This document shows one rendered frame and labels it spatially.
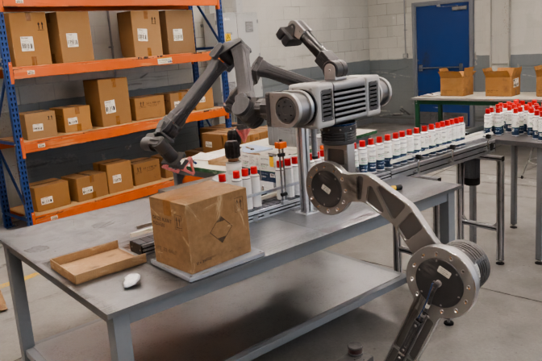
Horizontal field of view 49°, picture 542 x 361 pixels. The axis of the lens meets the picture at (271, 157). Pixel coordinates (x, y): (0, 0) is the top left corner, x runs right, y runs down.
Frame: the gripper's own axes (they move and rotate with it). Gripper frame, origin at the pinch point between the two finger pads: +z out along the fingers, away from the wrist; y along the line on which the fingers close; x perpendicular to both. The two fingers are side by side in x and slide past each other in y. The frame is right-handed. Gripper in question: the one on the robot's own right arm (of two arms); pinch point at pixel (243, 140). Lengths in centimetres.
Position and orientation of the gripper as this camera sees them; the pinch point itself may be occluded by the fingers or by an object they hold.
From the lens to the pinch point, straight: 308.4
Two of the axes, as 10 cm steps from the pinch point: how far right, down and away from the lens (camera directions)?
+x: 6.5, 1.0, -7.5
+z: 0.7, 9.8, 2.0
